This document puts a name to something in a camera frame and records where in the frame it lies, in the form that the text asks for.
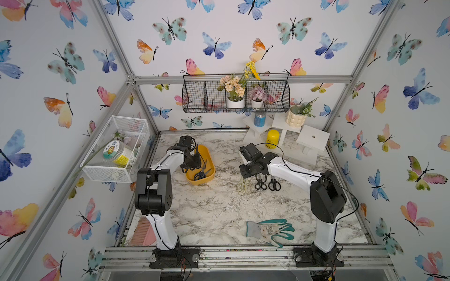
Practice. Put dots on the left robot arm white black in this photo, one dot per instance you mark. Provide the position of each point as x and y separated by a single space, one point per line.
153 192

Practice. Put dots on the blue tin can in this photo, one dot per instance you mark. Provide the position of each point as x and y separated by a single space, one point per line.
260 118

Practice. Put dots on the cream-handled kitchen scissors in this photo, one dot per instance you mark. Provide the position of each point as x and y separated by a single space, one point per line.
244 186

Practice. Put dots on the round green-lidded jar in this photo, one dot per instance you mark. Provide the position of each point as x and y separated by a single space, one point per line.
118 153

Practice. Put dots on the clear acrylic wall box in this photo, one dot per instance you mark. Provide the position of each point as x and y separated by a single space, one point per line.
134 132

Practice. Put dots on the white stepped display stand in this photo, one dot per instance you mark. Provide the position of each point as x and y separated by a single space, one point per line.
304 143

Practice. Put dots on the purple flowers in white pot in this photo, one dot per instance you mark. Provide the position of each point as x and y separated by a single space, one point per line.
258 96

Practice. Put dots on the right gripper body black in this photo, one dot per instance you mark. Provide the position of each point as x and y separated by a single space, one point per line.
246 170

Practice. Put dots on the yellow artificial flower stem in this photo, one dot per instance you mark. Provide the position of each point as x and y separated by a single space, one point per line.
250 71

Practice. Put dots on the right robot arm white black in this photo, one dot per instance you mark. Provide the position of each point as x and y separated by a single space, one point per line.
327 197

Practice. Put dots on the cream pot with green plant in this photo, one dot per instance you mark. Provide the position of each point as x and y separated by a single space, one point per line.
299 112

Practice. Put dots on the teal grey gardening glove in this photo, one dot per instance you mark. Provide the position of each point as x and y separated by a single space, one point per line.
268 231

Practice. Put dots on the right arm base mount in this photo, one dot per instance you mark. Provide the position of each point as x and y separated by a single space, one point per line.
312 256

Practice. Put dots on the small black-handled scissors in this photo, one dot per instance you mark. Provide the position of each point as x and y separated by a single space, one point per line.
261 182

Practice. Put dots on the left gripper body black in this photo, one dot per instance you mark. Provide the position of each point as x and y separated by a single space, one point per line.
194 161

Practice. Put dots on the pink dustpan brush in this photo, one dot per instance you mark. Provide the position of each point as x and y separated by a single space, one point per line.
143 235

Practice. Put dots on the black wire wall basket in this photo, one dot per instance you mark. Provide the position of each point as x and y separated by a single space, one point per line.
200 94

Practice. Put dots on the yellow plastic storage box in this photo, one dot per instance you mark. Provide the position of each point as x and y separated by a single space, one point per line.
207 170

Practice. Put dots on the beige flowers in white pot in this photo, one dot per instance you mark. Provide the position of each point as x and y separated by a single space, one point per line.
235 91

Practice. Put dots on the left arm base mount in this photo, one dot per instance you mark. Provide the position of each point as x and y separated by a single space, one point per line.
179 257

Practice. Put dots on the aluminium front rail frame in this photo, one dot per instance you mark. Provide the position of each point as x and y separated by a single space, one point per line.
354 262

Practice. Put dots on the yellow plastic bottle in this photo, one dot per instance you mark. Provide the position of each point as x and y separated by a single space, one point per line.
273 137

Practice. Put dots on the long black-handled scissors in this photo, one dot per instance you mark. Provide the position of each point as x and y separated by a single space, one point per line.
274 185

